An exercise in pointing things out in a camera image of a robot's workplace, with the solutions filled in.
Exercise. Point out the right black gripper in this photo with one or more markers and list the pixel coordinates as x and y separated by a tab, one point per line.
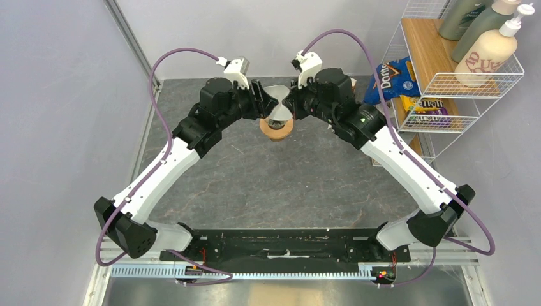
293	101

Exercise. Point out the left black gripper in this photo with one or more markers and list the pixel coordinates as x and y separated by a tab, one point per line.
261	104

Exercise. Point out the single white coffee filter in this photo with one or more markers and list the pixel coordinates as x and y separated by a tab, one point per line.
279	112

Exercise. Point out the clear glass dripper cone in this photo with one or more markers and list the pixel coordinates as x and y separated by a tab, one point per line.
276	124

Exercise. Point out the round wooden dripper stand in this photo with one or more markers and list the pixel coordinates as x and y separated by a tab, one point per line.
276	135

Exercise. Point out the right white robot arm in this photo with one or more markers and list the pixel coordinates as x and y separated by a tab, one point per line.
329	96

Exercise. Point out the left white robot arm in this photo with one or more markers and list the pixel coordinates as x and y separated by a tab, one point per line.
125	228

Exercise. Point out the blue Doritos chip bag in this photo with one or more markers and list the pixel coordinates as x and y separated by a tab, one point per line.
397	79

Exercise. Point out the yellow M&M's candy bag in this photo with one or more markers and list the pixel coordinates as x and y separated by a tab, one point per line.
425	113

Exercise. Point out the dark green bottle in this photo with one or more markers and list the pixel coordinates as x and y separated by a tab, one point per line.
460	16

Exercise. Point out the cream pump lotion bottle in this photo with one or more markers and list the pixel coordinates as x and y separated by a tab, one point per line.
491	50

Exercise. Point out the green bottle beige cap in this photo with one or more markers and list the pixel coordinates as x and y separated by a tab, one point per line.
493	17

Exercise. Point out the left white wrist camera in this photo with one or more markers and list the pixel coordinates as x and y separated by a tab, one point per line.
235	71

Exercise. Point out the white wire shelf rack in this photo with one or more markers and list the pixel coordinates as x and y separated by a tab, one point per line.
416	37

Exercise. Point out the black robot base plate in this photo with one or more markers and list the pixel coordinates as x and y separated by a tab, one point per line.
290	250

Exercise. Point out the aluminium frame rail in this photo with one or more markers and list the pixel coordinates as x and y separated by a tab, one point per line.
447	275

